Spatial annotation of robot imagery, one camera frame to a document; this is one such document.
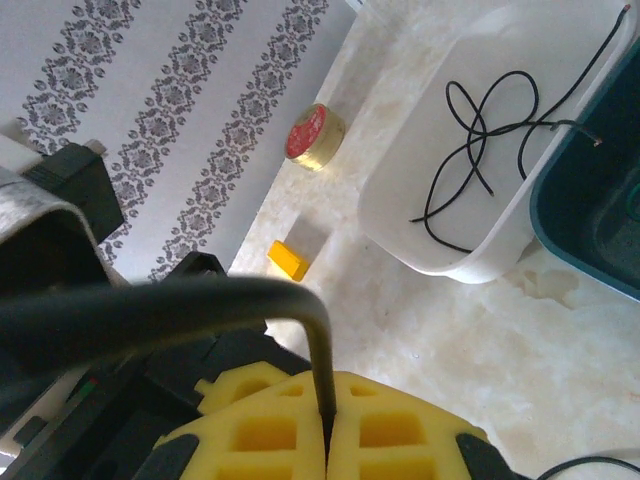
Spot yellow block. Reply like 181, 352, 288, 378
267, 239, 310, 283

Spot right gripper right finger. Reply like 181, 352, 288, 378
327, 370, 519, 480

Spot white plastic tray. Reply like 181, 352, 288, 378
357, 0, 632, 285

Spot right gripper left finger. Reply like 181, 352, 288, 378
149, 369, 332, 480

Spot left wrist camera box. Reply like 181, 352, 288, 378
0, 132, 126, 301

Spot teal plastic tray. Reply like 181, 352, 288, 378
529, 37, 640, 304

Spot clear tape roll red core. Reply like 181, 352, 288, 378
284, 103, 347, 173

